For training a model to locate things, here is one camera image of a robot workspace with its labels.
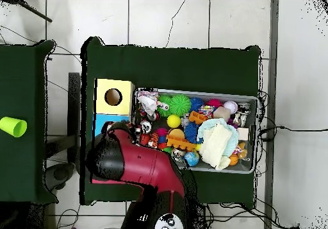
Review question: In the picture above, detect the cream knitted cloth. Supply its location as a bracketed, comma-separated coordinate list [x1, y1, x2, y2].
[199, 123, 233, 171]

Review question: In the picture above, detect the mint knitted cloth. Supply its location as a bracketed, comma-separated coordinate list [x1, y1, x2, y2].
[196, 117, 240, 160]

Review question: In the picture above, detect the wooden box with three holes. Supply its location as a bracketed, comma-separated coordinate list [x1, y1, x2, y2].
[90, 78, 136, 185]

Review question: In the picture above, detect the silver drink can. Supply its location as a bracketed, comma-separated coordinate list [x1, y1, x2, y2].
[140, 119, 152, 134]

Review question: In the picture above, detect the yellow smooth ball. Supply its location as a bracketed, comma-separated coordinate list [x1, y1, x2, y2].
[167, 114, 182, 129]

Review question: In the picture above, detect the orange long toy block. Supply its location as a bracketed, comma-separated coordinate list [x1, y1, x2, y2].
[165, 135, 197, 152]

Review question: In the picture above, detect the green spiky rubber ball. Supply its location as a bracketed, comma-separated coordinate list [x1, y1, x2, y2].
[156, 94, 192, 118]

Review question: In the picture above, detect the globe print ball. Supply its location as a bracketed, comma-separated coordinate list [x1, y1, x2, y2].
[183, 151, 200, 167]

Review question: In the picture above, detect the blue spiky rubber ball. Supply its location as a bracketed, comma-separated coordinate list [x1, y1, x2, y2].
[190, 97, 206, 112]

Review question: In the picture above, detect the dark green table cloth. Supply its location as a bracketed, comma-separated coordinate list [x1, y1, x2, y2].
[0, 39, 58, 205]
[80, 36, 261, 206]

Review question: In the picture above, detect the grey rounded stand foot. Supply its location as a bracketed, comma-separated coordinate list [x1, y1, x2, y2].
[45, 162, 76, 191]

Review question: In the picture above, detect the white baseball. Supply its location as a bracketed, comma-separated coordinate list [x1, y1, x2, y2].
[222, 100, 238, 115]

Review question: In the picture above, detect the lime green plastic cup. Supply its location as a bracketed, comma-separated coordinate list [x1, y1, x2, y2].
[0, 116, 28, 138]

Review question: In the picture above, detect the dark thin rod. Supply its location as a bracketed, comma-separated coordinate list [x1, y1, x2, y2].
[10, 0, 53, 23]

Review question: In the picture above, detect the shallow wire mesh bin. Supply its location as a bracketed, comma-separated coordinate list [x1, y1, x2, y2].
[129, 87, 259, 174]

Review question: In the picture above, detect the thin black cable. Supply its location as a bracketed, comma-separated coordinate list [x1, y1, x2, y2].
[259, 125, 328, 141]

